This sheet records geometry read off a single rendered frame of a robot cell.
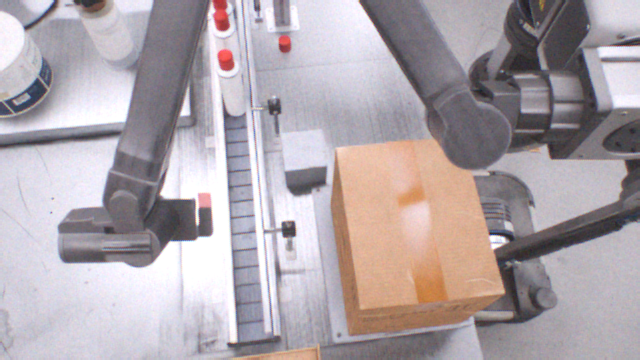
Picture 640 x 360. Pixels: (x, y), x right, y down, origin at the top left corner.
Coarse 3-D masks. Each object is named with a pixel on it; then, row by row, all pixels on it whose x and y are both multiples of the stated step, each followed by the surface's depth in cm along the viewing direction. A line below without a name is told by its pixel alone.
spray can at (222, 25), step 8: (216, 16) 115; (224, 16) 115; (216, 24) 116; (224, 24) 115; (232, 24) 119; (216, 32) 118; (224, 32) 117; (232, 32) 118; (216, 40) 119; (224, 40) 119; (232, 40) 120; (216, 48) 123; (224, 48) 121; (232, 48) 122; (240, 64) 129; (240, 72) 131
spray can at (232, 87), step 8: (224, 56) 110; (232, 56) 110; (216, 64) 114; (224, 64) 110; (232, 64) 112; (216, 72) 114; (224, 72) 113; (232, 72) 113; (224, 80) 114; (232, 80) 114; (240, 80) 117; (224, 88) 117; (232, 88) 117; (240, 88) 119; (224, 96) 121; (232, 96) 119; (240, 96) 121; (232, 104) 122; (240, 104) 123; (232, 112) 126; (240, 112) 126
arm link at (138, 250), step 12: (156, 216) 71; (156, 228) 68; (108, 240) 66; (120, 240) 66; (132, 240) 66; (144, 240) 66; (156, 240) 67; (168, 240) 71; (108, 252) 66; (120, 252) 66; (132, 252) 66; (144, 252) 66; (156, 252) 67; (132, 264) 67; (144, 264) 67
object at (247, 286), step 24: (240, 120) 127; (240, 144) 124; (240, 168) 121; (240, 192) 119; (240, 216) 116; (240, 240) 114; (264, 240) 114; (240, 264) 112; (240, 288) 109; (240, 312) 107; (240, 336) 105; (264, 336) 105
